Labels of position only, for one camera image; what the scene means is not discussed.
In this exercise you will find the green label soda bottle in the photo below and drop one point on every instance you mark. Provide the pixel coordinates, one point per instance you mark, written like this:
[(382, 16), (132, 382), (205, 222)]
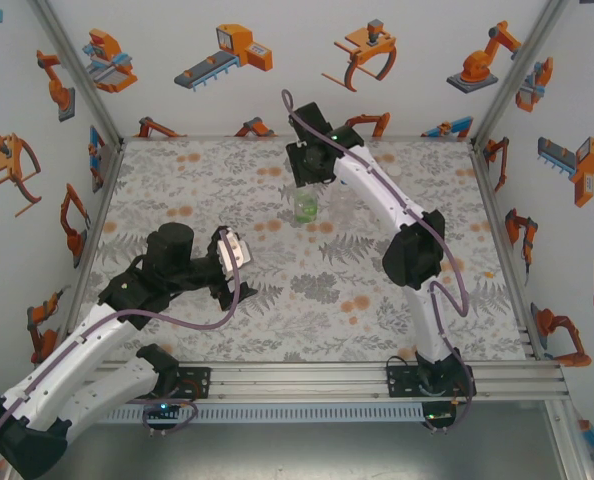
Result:
[(307, 210)]

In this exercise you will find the clear plastic cup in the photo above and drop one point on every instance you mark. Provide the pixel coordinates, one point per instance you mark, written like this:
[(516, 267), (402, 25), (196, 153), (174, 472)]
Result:
[(339, 205)]

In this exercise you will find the white bottle cap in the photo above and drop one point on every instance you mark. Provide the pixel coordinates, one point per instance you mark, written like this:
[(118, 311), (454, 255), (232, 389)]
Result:
[(394, 171)]

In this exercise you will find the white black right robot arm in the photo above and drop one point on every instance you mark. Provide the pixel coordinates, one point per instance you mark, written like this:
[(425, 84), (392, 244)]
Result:
[(377, 185)]

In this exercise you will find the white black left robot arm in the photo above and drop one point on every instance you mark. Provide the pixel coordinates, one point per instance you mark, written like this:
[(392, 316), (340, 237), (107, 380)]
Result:
[(77, 350)]

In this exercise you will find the floral patterned table cover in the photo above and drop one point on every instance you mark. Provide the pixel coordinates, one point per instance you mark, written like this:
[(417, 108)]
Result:
[(257, 345)]

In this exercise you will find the small circuit board green LED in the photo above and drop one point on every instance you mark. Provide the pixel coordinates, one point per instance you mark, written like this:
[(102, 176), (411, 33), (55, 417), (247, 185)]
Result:
[(437, 416), (163, 407)]

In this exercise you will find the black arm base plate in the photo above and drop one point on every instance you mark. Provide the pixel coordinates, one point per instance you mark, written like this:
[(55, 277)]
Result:
[(402, 380), (197, 382)]

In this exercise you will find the aluminium side rail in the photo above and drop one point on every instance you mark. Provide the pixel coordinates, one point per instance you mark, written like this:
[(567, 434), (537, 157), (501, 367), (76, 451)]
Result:
[(106, 190), (484, 180)]

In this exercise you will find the aluminium front extrusion rail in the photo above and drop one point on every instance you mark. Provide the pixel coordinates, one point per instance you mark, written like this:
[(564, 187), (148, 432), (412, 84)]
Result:
[(297, 382)]

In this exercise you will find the aluminium corner post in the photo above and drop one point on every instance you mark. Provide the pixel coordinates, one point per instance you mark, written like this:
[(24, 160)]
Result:
[(515, 75), (83, 75)]

